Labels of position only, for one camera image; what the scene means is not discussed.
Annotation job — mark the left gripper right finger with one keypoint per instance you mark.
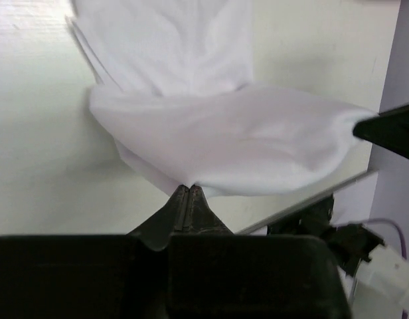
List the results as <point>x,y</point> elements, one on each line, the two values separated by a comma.
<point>216,275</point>

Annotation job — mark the white t shirt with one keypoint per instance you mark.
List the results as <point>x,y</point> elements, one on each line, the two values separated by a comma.
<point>175,89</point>

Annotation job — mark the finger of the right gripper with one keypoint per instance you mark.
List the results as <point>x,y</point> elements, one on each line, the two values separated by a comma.
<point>389,130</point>

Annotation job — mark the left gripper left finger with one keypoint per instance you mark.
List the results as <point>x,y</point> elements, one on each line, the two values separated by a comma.
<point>86,276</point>

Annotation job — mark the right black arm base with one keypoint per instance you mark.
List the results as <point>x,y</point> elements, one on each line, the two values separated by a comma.
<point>351,244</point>

